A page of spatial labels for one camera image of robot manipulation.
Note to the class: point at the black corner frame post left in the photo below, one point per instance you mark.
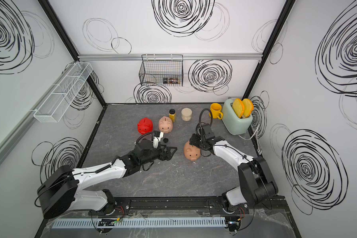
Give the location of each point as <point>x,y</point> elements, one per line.
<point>49,11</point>

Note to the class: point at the aluminium wall rail left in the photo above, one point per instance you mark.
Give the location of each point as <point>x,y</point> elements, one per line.
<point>19,131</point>

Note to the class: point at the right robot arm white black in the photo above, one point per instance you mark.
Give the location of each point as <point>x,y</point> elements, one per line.
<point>256,180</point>

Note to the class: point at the yellow mug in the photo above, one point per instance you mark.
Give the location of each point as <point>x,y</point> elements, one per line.
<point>216,111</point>

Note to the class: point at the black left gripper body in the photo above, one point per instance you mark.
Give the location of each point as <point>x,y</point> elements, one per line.
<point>155,154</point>

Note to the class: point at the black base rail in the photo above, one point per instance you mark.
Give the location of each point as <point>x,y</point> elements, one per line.
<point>172,203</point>

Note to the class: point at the aluminium wall rail back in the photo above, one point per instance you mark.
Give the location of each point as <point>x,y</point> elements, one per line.
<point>187,56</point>

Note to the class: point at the dark pink piggy bank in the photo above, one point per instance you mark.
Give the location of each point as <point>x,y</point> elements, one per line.
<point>191,152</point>

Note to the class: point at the yellow toast slice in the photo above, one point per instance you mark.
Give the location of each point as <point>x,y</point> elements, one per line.
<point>248,107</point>
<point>238,107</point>

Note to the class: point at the red piggy bank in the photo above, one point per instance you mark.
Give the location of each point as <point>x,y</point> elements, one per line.
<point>145,126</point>

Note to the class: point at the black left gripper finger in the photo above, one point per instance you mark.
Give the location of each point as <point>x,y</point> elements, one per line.
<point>167,156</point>
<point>171,149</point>

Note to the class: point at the white wire shelf basket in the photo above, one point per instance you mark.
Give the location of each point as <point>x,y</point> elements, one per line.
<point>71,91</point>

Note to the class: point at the yellow toast slice left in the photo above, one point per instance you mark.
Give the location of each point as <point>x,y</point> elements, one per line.
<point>238,107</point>

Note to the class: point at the mint green toaster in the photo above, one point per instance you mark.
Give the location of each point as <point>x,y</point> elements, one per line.
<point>234,125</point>

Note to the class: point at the aluminium wall rail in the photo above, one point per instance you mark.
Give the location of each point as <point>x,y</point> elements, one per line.
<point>19,131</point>
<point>187,56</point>

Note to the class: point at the black wire basket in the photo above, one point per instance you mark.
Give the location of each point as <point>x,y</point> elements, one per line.
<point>152,72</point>

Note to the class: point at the black corner frame post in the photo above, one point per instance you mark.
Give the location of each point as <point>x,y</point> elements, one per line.
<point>49,11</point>
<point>269,45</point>

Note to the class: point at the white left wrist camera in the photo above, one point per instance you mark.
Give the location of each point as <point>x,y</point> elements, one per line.
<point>157,136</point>

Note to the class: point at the light pink piggy bank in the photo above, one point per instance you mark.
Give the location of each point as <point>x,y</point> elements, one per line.
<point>165,124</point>

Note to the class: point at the yellow spice jar black lid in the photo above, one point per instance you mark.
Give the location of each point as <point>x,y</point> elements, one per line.
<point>172,115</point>

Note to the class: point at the yellow toast slice right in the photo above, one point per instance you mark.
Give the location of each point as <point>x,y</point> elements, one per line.
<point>248,107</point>

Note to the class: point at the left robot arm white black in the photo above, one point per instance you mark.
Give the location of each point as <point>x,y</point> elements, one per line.
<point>66,188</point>

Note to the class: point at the black corner frame post right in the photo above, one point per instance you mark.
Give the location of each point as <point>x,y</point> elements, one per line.
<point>269,45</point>

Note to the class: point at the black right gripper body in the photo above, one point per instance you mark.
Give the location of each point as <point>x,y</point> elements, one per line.
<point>203,143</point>

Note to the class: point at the small items in basket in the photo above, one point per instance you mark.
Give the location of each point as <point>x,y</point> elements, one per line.
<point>170,80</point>

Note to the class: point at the white slotted cable duct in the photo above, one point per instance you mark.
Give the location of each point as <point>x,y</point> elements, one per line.
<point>103,223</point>

